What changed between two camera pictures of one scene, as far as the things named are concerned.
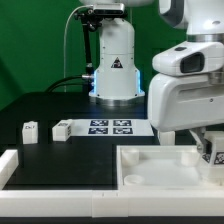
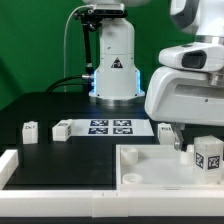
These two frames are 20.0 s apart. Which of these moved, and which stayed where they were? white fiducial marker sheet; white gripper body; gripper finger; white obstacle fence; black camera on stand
Moved: gripper finger
Stayed: white obstacle fence; black camera on stand; white fiducial marker sheet; white gripper body
